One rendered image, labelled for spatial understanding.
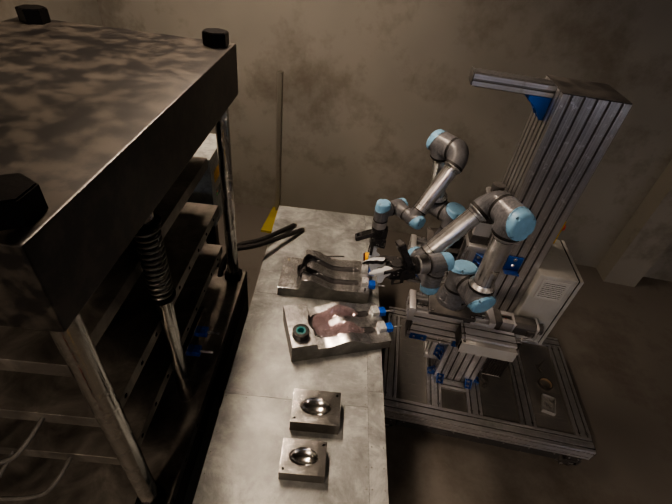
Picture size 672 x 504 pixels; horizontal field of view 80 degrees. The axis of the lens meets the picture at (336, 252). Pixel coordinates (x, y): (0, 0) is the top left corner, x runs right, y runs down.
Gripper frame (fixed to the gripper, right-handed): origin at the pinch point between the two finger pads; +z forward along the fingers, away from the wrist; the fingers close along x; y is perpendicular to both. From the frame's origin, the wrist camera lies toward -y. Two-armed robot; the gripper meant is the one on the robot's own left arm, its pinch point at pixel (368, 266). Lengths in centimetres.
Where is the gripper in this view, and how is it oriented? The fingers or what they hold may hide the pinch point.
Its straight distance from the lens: 147.8
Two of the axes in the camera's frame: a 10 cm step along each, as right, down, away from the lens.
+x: -2.9, -5.2, 8.0
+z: -9.5, 1.0, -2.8
